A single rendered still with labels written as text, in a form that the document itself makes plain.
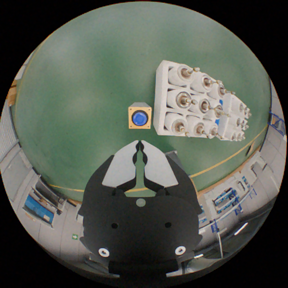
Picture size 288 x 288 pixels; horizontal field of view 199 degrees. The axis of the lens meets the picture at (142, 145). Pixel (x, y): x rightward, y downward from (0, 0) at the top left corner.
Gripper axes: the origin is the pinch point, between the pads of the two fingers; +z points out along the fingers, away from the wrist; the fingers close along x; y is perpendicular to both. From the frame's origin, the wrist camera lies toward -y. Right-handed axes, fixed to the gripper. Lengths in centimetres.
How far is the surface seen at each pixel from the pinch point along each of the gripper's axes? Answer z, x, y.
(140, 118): 13.3, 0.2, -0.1
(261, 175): -72, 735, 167
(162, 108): 28.3, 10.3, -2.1
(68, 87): 46, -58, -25
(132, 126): 14.8, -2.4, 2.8
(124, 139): 46, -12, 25
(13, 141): 17, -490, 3
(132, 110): 14.8, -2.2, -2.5
